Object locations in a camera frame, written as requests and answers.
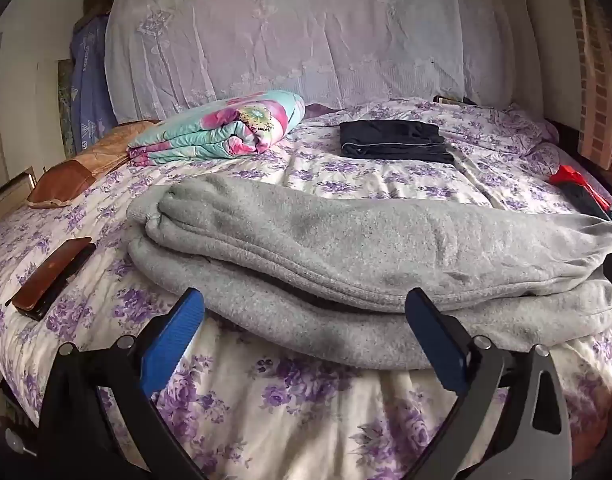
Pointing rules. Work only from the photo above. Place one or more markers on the brown leather case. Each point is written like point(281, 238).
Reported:
point(51, 277)

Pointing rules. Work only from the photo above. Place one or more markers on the blue patterned cloth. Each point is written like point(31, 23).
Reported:
point(88, 85)

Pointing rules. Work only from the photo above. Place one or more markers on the brown pillow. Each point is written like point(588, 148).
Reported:
point(81, 165)

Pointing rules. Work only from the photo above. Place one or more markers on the brick pattern curtain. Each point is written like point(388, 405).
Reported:
point(598, 85)

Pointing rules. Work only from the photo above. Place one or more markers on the folded black pants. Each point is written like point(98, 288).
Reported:
point(391, 140)

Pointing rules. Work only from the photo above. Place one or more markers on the purple floral bed sheet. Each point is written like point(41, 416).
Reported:
point(286, 410)

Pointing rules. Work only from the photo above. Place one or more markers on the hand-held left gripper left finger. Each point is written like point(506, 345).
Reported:
point(173, 340)

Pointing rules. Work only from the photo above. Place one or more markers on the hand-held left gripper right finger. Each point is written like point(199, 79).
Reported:
point(436, 341)

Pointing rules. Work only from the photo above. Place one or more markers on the grey fleece blanket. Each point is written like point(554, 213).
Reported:
point(336, 240)

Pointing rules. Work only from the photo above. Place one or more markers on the folded colourful floral quilt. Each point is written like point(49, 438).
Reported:
point(221, 127)

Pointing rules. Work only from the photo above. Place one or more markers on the lavender lace headboard cover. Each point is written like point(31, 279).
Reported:
point(296, 35)

